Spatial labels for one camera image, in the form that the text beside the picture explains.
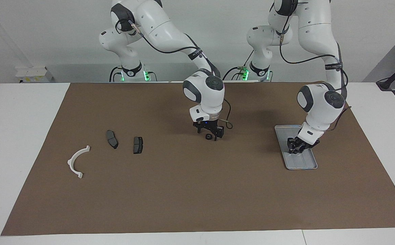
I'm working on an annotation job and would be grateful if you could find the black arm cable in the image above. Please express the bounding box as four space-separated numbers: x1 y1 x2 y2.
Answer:
116 17 234 130
279 0 353 131

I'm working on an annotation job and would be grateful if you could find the rectangular dark brake pad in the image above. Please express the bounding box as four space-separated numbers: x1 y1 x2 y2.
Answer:
133 136 144 154

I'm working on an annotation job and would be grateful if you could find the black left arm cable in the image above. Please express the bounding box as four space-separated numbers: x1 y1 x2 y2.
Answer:
279 0 353 131

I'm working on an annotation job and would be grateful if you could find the black left base cable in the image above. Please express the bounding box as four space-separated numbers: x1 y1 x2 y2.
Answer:
222 51 254 81

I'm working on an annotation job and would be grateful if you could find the curved dark brake pad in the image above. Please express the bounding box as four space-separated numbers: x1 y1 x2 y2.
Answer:
106 130 119 149

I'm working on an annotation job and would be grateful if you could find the brown table mat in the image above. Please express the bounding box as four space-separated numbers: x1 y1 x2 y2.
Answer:
0 82 395 236

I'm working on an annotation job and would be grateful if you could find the white power strip box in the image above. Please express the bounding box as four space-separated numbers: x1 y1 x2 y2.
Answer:
15 66 53 83

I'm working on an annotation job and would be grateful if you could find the silver metal tray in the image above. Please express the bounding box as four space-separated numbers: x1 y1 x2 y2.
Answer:
274 125 318 170

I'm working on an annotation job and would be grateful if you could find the black base cable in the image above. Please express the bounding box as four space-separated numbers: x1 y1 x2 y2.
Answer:
222 51 254 81
109 66 122 82

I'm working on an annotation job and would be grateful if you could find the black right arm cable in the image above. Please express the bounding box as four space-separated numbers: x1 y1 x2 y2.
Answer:
116 17 234 130

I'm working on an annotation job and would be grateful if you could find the black right base cable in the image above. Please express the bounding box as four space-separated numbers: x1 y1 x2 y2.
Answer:
109 66 122 82

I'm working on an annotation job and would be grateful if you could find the white semicircular plastic bracket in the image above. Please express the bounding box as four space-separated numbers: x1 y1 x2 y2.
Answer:
67 145 91 179

